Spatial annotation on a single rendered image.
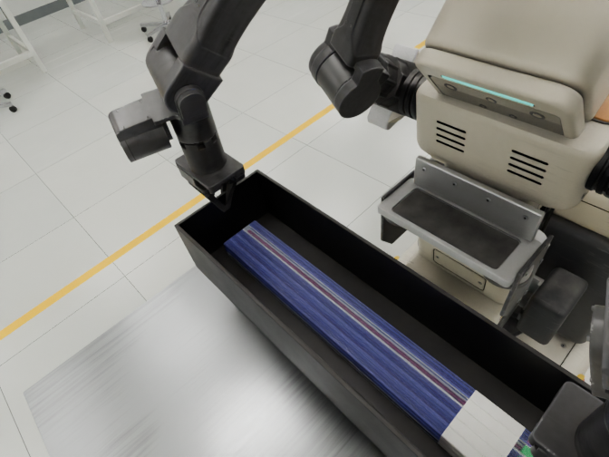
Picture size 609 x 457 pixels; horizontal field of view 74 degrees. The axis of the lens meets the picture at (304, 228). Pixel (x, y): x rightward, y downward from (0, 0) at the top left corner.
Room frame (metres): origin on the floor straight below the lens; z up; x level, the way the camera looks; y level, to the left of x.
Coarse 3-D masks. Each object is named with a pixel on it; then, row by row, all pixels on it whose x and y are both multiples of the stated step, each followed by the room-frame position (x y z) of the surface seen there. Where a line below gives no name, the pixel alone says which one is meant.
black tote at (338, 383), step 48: (240, 192) 0.53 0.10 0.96; (288, 192) 0.49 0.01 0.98; (192, 240) 0.42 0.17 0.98; (288, 240) 0.47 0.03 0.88; (336, 240) 0.40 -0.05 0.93; (240, 288) 0.32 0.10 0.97; (384, 288) 0.32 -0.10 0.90; (432, 288) 0.26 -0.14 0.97; (288, 336) 0.24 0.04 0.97; (432, 336) 0.25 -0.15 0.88; (480, 336) 0.21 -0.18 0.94; (336, 384) 0.18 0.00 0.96; (480, 384) 0.17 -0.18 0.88; (528, 384) 0.15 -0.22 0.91; (384, 432) 0.12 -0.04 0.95
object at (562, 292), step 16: (560, 272) 0.46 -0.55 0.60; (528, 288) 0.47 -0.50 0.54; (544, 288) 0.43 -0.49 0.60; (560, 288) 0.42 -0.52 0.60; (576, 288) 0.42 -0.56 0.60; (528, 304) 0.42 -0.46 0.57; (544, 304) 0.40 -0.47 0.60; (560, 304) 0.39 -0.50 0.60; (528, 320) 0.40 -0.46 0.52; (544, 320) 0.38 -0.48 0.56; (560, 320) 0.36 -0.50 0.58; (544, 336) 0.37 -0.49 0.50
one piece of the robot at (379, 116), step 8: (400, 48) 0.70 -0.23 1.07; (408, 48) 0.68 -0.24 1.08; (416, 48) 0.67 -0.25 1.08; (400, 56) 0.69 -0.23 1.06; (408, 56) 0.67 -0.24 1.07; (376, 112) 0.65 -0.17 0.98; (384, 112) 0.64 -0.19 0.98; (368, 120) 0.66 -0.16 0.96; (376, 120) 0.64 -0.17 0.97; (384, 120) 0.63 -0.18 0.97; (384, 128) 0.63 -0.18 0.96
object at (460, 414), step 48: (240, 240) 0.46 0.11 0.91; (288, 288) 0.35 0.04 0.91; (336, 288) 0.33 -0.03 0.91; (336, 336) 0.26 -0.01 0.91; (384, 336) 0.24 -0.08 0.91; (384, 384) 0.18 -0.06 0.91; (432, 384) 0.17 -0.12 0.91; (432, 432) 0.12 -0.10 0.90; (480, 432) 0.11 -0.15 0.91; (528, 432) 0.10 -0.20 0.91
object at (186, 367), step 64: (128, 320) 0.42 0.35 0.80; (192, 320) 0.40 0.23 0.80; (64, 384) 0.32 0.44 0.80; (128, 384) 0.30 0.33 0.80; (192, 384) 0.28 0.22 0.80; (256, 384) 0.26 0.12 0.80; (64, 448) 0.22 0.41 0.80; (128, 448) 0.20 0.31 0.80; (192, 448) 0.19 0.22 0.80; (256, 448) 0.17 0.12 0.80; (320, 448) 0.15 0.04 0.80
